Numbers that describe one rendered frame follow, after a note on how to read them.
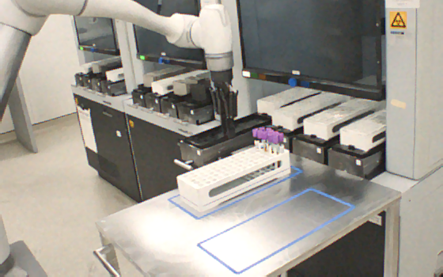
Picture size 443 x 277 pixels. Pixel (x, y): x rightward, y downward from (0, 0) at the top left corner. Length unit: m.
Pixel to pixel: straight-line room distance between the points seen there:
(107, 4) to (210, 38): 0.37
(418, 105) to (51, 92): 4.19
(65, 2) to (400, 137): 0.97
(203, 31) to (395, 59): 0.59
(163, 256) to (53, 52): 4.15
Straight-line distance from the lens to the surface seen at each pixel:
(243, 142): 1.62
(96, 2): 1.26
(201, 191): 1.10
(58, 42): 5.01
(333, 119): 1.53
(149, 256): 0.99
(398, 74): 1.33
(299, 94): 1.83
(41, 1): 1.21
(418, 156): 1.38
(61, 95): 5.07
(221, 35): 1.47
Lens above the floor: 1.36
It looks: 19 degrees down
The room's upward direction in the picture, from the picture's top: 7 degrees counter-clockwise
